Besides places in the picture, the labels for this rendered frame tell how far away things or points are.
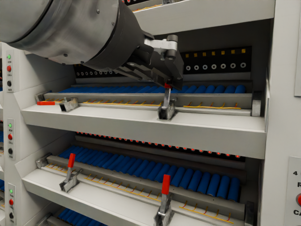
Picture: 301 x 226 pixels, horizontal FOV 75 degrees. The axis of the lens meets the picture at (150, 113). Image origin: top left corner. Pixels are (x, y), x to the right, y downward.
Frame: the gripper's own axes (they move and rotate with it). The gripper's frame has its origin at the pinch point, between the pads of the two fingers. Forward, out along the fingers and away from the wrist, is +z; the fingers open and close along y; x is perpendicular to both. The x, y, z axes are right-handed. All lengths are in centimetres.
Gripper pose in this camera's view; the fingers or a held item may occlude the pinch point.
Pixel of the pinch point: (169, 78)
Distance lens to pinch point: 37.1
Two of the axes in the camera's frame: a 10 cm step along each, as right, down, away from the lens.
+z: 4.7, 1.1, 8.7
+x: 1.0, -9.9, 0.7
